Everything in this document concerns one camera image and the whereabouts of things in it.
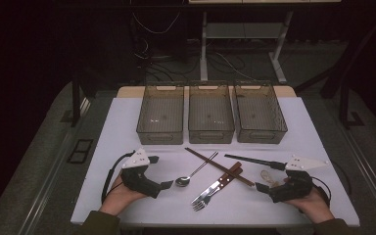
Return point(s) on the steel spoon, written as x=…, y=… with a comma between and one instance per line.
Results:
x=182, y=181

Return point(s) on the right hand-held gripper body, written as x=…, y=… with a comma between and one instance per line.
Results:
x=295, y=189

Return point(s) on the brown wooden chopstick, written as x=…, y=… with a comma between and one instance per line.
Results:
x=199, y=156
x=209, y=161

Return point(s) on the black metal stand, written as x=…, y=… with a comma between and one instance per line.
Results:
x=344, y=107

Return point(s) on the grey metal desk frame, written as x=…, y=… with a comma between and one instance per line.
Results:
x=203, y=49

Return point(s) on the black floor outlet frame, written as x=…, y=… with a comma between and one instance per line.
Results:
x=80, y=151

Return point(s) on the person's right hand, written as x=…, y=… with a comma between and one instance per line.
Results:
x=315, y=209

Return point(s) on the person's left hand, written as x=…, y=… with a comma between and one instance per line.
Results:
x=119, y=199

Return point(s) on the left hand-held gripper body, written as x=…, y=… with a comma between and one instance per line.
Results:
x=140, y=182

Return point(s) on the smoky clear plastic bin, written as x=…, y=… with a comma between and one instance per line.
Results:
x=160, y=114
x=211, y=114
x=259, y=114

